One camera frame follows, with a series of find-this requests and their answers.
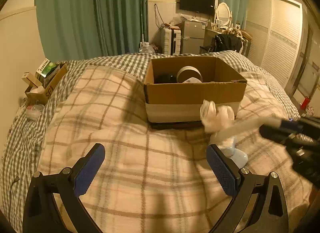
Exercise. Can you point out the black item in box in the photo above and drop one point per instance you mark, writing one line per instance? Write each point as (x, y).
(165, 79)

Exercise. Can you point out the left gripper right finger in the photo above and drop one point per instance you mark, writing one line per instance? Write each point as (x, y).
(269, 211)

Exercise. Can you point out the wall mounted black television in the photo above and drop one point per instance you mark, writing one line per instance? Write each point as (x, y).
(206, 7)

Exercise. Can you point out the green checkered bedsheet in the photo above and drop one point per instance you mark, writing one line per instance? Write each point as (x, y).
(25, 140)

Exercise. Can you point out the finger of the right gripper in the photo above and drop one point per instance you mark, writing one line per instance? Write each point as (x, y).
(285, 138)
(285, 125)

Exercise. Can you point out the clear water jug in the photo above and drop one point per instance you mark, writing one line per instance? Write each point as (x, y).
(145, 47)

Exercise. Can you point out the white sliding wardrobe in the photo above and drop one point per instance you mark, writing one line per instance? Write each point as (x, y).
(276, 30)

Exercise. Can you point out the green white book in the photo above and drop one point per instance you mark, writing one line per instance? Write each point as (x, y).
(46, 68)

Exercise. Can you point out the plastic bag on bed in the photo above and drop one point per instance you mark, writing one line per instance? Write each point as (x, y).
(34, 112)

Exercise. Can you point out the silver mini fridge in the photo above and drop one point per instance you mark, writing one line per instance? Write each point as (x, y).
(192, 36)

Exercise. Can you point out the white tape roll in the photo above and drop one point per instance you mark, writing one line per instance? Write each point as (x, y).
(188, 71)

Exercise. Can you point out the light blue small case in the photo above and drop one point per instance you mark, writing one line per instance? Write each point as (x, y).
(228, 148)

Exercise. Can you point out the red bottle on floor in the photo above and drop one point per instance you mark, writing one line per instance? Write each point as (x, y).
(305, 103)

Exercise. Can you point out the white suitcase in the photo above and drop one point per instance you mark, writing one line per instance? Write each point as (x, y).
(170, 41)

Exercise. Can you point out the oval white vanity mirror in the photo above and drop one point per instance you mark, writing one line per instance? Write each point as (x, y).
(223, 14)

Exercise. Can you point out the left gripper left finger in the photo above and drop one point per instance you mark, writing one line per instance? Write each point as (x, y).
(41, 213)

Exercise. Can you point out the open cardboard box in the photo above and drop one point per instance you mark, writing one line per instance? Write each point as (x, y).
(180, 102)

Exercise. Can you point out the small cardboard box with items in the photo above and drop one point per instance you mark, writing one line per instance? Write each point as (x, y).
(40, 89)

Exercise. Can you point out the black jacket on chair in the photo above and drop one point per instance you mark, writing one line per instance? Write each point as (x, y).
(224, 42)

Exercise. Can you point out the plaid beige blanket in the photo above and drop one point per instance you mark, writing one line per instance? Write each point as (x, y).
(151, 180)

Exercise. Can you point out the green curtain large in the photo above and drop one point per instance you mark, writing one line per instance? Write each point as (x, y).
(84, 29)

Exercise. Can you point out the white socks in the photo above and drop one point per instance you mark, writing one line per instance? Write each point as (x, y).
(220, 123)

